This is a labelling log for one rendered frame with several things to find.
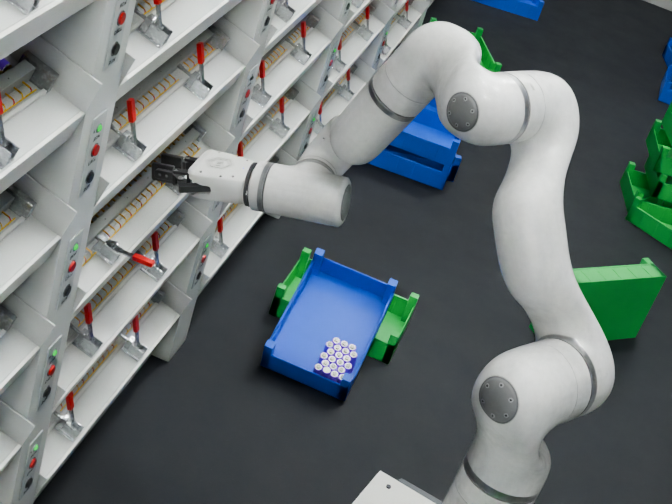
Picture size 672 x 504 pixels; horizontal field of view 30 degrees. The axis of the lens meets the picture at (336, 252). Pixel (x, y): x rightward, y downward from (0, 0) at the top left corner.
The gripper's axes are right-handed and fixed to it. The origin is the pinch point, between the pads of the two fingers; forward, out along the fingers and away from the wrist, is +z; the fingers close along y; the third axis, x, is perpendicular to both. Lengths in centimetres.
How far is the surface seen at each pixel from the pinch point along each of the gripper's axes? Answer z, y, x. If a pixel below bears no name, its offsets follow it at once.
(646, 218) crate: -81, -168, 75
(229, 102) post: -1.5, -25.1, -2.6
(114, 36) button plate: -10, 41, -39
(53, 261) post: -2.5, 44.9, -6.2
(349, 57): 4, -133, 27
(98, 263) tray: 2.2, 22.4, 7.2
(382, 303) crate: -26, -63, 57
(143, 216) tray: 2.2, 5.4, 7.2
